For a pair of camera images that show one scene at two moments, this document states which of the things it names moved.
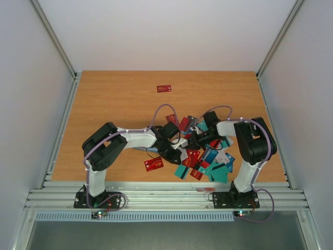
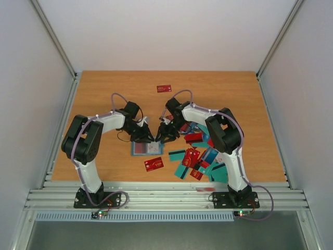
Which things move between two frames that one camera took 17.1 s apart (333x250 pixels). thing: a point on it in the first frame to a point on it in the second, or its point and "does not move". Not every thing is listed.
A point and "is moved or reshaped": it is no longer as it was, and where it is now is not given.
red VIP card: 153,164 does not move
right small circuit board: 242,213 does not move
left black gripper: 173,155 to 140,133
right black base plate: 228,200 does not move
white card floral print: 183,154 is moved or reshaped
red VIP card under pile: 192,160 does not move
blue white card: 209,155 does not move
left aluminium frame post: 54,36 does not move
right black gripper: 196,142 to 169,131
